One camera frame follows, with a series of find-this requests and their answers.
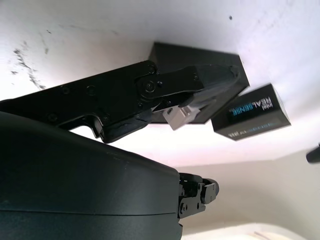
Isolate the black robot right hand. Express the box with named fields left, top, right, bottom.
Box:
left=0, top=59, right=241, bottom=240

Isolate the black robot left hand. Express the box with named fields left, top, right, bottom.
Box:
left=306, top=142, right=320, bottom=165

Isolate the black printed box lid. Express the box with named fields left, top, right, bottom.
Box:
left=211, top=83, right=292, bottom=143

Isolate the small silver depth camera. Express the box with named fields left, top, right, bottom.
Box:
left=159, top=104, right=201, bottom=131

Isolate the black camera box base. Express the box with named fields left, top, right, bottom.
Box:
left=149, top=41, right=251, bottom=126

